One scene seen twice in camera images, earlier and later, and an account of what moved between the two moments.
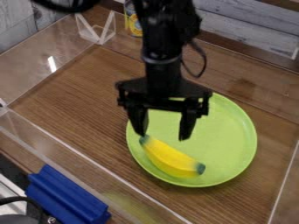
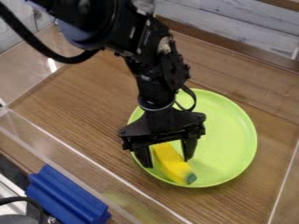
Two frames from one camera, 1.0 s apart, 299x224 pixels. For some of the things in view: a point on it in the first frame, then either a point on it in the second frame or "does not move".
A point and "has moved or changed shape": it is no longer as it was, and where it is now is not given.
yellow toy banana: (170, 159) has moved or changed shape
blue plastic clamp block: (62, 199) does not move
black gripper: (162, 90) to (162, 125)
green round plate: (221, 143) does not move
